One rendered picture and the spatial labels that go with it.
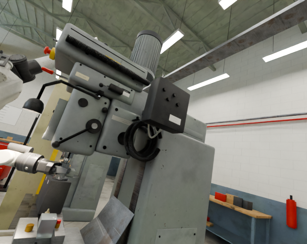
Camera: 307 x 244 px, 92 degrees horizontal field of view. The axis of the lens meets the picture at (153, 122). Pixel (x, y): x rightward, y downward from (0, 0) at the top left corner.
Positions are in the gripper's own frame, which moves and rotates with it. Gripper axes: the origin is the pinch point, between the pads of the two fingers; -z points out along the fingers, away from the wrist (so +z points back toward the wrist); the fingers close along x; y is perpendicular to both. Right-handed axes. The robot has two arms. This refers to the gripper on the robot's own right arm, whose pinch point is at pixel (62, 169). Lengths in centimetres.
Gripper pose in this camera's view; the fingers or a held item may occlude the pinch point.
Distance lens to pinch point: 89.2
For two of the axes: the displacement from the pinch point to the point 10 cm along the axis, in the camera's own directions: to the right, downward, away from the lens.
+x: -2.2, 2.1, 9.5
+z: -9.5, -2.8, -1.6
